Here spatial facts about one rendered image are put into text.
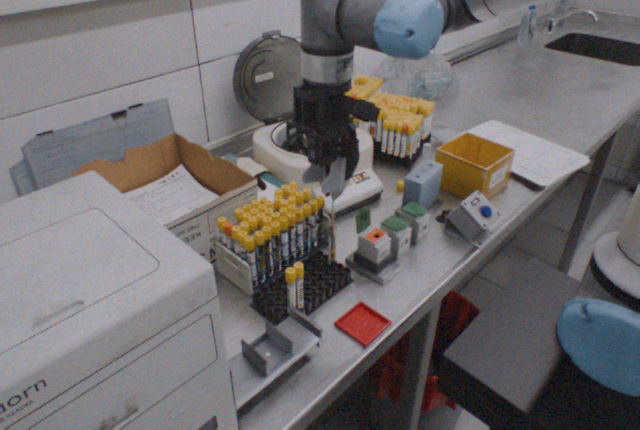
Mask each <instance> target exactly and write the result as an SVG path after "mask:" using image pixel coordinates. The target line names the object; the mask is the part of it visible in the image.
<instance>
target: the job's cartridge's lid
mask: <svg viewBox="0 0 640 430"><path fill-rule="evenodd" d="M359 211H360V213H359V214H358V215H356V226H357V234H360V233H361V232H364V231H365V230H366V229H368V227H369V226H371V218H370V207H368V208H366V209H365V206H364V207H362V208H361V209H359Z"/></svg>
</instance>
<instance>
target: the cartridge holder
mask: <svg viewBox="0 0 640 430"><path fill-rule="evenodd" d="M345 263H346V264H348V265H349V266H351V267H353V268H356V269H357V270H359V271H361V272H363V273H364V274H366V275H368V276H370V277H371V278H373V279H375V280H377V281H378V282H380V283H382V285H384V283H385V282H387V281H388V280H389V279H390V278H391V277H393V276H394V275H395V274H396V273H397V272H398V271H399V270H400V267H401V265H399V264H397V263H396V262H394V261H393V253H392V251H390V254H389V255H388V256H386V257H384V258H383V259H382V260H381V261H379V262H378V263H375V262H373V261H371V260H369V259H368V258H366V257H364V256H362V255H360V254H358V248H357V249H356V250H355V252H353V253H351V254H350V255H349V256H347V257H346V258H345Z"/></svg>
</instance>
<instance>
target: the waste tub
mask: <svg viewBox="0 0 640 430"><path fill-rule="evenodd" d="M435 150H436V155H435V162H436V163H439V164H442V165H443V168H442V175H441V181H440V187H439V190H441V191H443V192H446V193H448V194H450V195H453V196H455V197H457V198H459V199H462V200H465V199H467V198H468V197H469V196H471V195H472V194H473V193H474V192H476V191H479V192H480V193H481V194H482V195H483V196H484V197H485V198H486V199H487V200H489V199H492V198H493V197H494V196H496V195H497V194H498V193H500V192H501V191H503V190H504V189H505V187H507V185H508V181H509V177H510V173H511V169H512V165H513V161H514V157H515V152H516V151H517V149H514V148H511V147H509V146H506V145H503V144H500V143H498V142H495V141H491V140H488V139H486V138H483V137H480V136H477V135H475V134H472V133H469V132H466V133H464V134H462V135H460V136H458V137H457V138H455V139H452V140H450V141H448V142H446V143H444V144H443V145H441V146H439V147H437V148H435Z"/></svg>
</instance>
